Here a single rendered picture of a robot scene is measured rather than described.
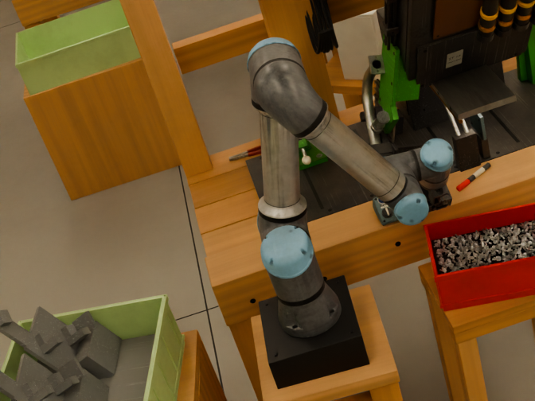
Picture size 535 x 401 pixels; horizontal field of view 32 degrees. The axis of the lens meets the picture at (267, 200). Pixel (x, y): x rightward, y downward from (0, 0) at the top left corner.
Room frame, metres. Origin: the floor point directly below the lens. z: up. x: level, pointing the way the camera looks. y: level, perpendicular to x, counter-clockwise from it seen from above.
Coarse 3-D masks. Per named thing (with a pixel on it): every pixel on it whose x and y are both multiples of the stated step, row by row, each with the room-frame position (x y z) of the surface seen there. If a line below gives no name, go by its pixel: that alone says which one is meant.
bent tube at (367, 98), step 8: (368, 56) 2.33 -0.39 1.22; (376, 56) 2.33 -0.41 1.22; (376, 64) 2.34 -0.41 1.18; (368, 72) 2.34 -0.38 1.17; (376, 72) 2.29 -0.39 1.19; (384, 72) 2.29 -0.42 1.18; (368, 80) 2.36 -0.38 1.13; (368, 88) 2.36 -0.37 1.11; (368, 96) 2.36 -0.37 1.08; (368, 104) 2.35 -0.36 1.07; (368, 112) 2.33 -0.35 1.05; (368, 120) 2.31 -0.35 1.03; (368, 128) 2.30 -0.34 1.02; (376, 136) 2.27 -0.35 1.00
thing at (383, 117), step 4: (380, 112) 2.23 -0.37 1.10; (384, 112) 2.23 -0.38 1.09; (380, 116) 2.22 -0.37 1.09; (384, 116) 2.22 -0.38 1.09; (388, 116) 2.22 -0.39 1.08; (376, 120) 2.23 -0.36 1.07; (380, 120) 2.21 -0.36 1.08; (384, 120) 2.21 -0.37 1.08; (388, 120) 2.21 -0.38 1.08; (372, 124) 2.26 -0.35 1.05; (376, 124) 2.24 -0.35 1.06; (380, 124) 2.22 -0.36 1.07; (384, 124) 2.22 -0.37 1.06; (372, 128) 2.26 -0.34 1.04; (376, 128) 2.24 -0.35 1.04; (380, 128) 2.24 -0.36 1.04; (384, 128) 2.25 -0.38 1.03; (376, 132) 2.25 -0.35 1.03; (380, 132) 2.25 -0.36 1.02
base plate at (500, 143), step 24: (504, 72) 2.56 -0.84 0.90; (528, 96) 2.38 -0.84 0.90; (456, 120) 2.38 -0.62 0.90; (504, 120) 2.30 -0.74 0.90; (528, 120) 2.26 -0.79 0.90; (408, 144) 2.33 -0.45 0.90; (504, 144) 2.18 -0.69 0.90; (528, 144) 2.14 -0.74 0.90; (312, 168) 2.37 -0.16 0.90; (336, 168) 2.33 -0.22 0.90; (456, 168) 2.14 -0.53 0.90; (312, 192) 2.25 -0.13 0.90; (336, 192) 2.21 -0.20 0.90; (360, 192) 2.18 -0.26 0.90; (312, 216) 2.13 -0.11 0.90
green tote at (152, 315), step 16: (112, 304) 1.95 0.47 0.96; (128, 304) 1.94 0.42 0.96; (144, 304) 1.93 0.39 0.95; (160, 304) 1.92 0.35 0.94; (32, 320) 2.00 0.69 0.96; (64, 320) 1.97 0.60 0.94; (96, 320) 1.96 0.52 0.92; (112, 320) 1.95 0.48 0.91; (128, 320) 1.94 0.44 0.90; (144, 320) 1.93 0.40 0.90; (160, 320) 1.83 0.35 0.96; (128, 336) 1.94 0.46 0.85; (160, 336) 1.78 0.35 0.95; (176, 336) 1.87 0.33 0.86; (16, 352) 1.91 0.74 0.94; (160, 352) 1.75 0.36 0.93; (176, 352) 1.84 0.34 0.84; (16, 368) 1.88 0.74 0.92; (160, 368) 1.71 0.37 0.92; (176, 368) 1.79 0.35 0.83; (160, 384) 1.67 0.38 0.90; (176, 384) 1.75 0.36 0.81; (0, 400) 1.75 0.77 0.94; (144, 400) 1.57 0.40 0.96; (160, 400) 1.64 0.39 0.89; (176, 400) 1.72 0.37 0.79
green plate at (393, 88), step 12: (384, 36) 2.32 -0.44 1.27; (384, 48) 2.31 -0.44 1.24; (396, 48) 2.23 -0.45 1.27; (384, 60) 2.31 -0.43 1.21; (396, 60) 2.22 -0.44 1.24; (396, 72) 2.22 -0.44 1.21; (384, 84) 2.29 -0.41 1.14; (396, 84) 2.22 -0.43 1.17; (408, 84) 2.23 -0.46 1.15; (384, 96) 2.29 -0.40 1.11; (396, 96) 2.23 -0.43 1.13; (408, 96) 2.23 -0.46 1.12; (384, 108) 2.28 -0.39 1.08
